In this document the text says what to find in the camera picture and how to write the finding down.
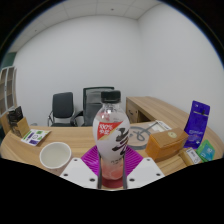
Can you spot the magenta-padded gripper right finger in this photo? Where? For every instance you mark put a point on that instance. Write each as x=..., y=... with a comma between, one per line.
x=146, y=170

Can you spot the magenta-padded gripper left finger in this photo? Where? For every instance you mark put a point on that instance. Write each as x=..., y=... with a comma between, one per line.
x=76, y=170

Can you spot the clear drink bottle black cap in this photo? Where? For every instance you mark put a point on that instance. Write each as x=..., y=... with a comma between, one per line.
x=111, y=133

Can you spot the white patterned paper cup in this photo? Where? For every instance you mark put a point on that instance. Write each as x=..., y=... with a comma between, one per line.
x=55, y=156

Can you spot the orange-brown cardboard box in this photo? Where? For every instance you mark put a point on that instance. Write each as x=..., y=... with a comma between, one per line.
x=166, y=144

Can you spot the small tan box white label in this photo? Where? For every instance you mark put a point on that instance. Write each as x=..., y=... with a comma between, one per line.
x=190, y=156

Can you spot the white leaflet green purple print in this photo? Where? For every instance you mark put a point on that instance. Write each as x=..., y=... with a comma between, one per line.
x=36, y=137

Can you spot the green packet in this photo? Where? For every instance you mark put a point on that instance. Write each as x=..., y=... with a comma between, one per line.
x=206, y=150

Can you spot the black office chair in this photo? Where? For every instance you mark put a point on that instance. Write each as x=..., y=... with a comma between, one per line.
x=62, y=108

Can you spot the wooden side desk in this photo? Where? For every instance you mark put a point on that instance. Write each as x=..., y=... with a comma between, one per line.
x=150, y=106

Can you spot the grey mesh-back office chair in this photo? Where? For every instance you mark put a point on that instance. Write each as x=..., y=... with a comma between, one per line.
x=93, y=108

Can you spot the purple pouch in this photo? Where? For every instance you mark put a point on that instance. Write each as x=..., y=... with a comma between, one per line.
x=197, y=124

